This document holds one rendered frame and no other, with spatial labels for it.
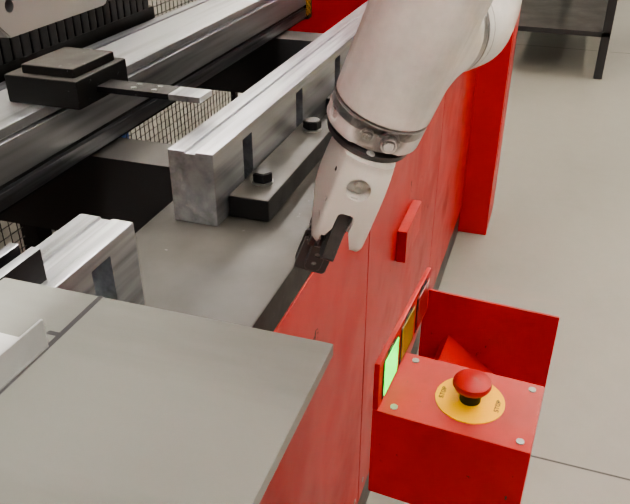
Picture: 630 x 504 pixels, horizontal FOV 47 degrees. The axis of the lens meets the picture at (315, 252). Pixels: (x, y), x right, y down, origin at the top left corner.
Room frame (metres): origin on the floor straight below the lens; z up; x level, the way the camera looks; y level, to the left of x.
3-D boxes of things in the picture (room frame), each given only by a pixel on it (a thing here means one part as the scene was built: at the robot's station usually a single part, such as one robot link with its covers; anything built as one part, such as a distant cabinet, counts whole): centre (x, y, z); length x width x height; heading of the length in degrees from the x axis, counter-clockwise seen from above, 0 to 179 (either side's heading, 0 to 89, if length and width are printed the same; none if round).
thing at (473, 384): (0.57, -0.16, 0.79); 0.04 x 0.04 x 0.04
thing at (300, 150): (0.94, 0.04, 0.89); 0.30 x 0.05 x 0.03; 162
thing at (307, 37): (1.79, 0.22, 0.81); 0.64 x 0.08 x 0.14; 72
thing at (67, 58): (0.94, 0.26, 1.01); 0.26 x 0.12 x 0.05; 72
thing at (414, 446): (0.62, -0.17, 0.75); 0.20 x 0.16 x 0.18; 157
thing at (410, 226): (1.31, -0.19, 0.59); 0.15 x 0.02 x 0.07; 162
